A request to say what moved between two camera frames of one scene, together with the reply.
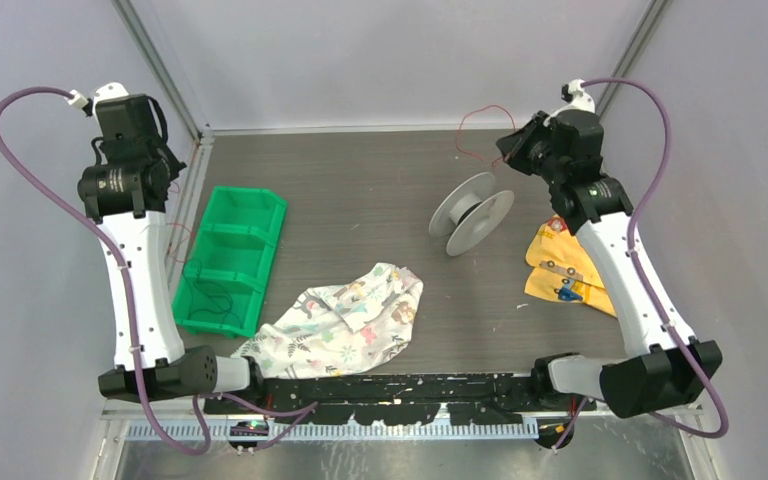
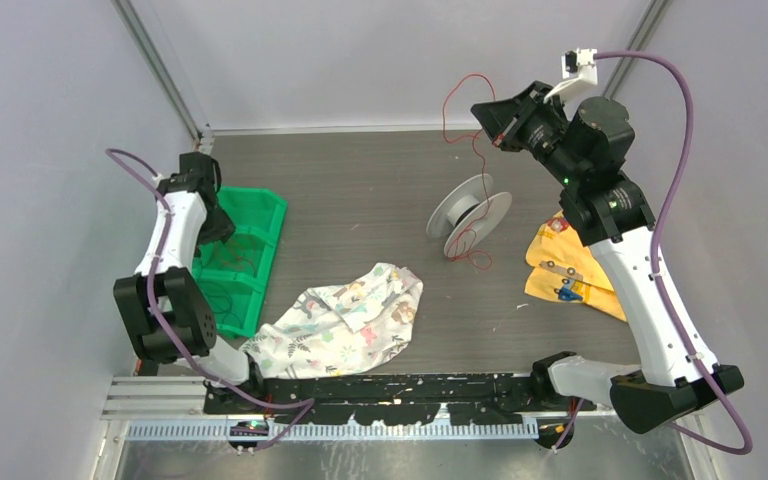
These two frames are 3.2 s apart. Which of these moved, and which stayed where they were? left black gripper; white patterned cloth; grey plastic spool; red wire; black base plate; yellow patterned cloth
Moved: red wire; left black gripper
Stayed: black base plate; white patterned cloth; yellow patterned cloth; grey plastic spool
